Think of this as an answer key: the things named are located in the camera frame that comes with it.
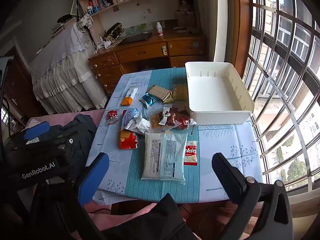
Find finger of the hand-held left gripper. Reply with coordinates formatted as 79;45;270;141
23;121;81;147

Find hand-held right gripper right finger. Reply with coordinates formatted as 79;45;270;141
212;152;293;240

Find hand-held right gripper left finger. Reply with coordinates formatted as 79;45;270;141
27;152;110;240

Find red white cookies packet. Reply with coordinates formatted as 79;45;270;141
183;140;198;166

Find red chips packet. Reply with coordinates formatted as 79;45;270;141
119;129;139;150

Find pale blue clear bread packet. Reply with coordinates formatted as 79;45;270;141
160;132;188;184

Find large pale grey snack packet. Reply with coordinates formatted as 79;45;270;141
141;132;165;180

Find red candy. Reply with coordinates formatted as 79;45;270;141
107;109;119;125
175;116;197;130

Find blue white wafer packet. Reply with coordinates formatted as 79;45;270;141
121;108;139;130

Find silver snack packet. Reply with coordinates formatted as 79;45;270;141
124;112;151;135

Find red white patterned snack packet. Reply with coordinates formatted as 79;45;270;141
160;106;179;127

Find orange cracker clear packet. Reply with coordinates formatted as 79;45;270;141
149;111;164;129

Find white plastic storage bin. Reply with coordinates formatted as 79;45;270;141
185;61;255;125

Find orange white snack bar packet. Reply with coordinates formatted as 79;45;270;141
120;87;139;106

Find blue foil snack packet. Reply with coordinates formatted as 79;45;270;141
142;92;160;108

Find yellow noodle snack packet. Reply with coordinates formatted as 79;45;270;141
172;84;188;100

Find brown paper snack packet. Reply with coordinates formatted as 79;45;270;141
146;85;172;100

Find blue white printed tablecloth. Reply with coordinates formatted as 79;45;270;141
92;67;264;204

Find dark grey jacket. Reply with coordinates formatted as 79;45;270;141
72;114;97;155

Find white lace furniture cover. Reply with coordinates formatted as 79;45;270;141
29;17;108;114

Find black zippered clothing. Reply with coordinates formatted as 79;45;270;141
102;192;198;240

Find patterned cloth bag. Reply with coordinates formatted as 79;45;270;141
76;14;94;32

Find floral pouch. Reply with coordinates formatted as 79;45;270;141
104;22;125;42

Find wooden desk with drawers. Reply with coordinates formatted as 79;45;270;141
88;29;208;98

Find window with metal grille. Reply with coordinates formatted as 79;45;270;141
244;0;320;193

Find cluster of small bottles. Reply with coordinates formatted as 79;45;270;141
87;0;112;15

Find wooden bookshelf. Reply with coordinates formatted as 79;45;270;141
72;0;198;43

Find doll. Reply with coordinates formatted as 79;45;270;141
176;0;197;29

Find white charger cables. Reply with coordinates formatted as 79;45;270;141
94;37;118;55

